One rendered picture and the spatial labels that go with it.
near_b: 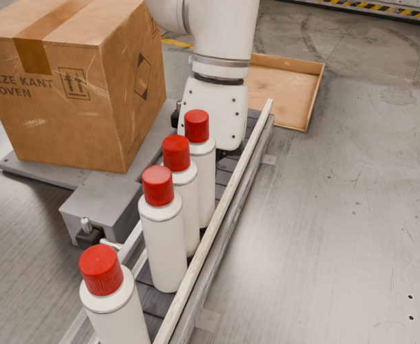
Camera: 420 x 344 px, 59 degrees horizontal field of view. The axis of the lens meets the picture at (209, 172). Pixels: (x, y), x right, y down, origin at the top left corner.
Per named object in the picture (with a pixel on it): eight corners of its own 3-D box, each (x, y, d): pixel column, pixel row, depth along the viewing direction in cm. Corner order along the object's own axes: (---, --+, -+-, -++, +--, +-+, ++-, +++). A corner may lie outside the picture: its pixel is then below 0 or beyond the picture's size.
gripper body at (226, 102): (178, 67, 53) (172, 141, 57) (247, 79, 50) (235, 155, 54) (197, 63, 59) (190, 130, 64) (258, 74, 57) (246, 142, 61)
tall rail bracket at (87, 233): (136, 307, 55) (118, 239, 44) (95, 292, 57) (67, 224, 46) (146, 289, 57) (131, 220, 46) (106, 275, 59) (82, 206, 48)
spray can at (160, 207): (179, 299, 51) (168, 196, 37) (145, 288, 52) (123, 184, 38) (193, 269, 54) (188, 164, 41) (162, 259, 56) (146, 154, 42)
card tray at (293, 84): (305, 132, 88) (309, 118, 85) (204, 111, 95) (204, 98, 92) (322, 76, 109) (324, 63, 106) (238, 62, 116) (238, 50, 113)
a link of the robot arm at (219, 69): (181, 52, 51) (179, 74, 52) (242, 62, 49) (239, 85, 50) (201, 50, 59) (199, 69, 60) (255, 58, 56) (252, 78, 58)
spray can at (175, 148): (192, 264, 55) (187, 160, 41) (161, 254, 56) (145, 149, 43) (205, 238, 59) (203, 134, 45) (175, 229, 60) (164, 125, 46)
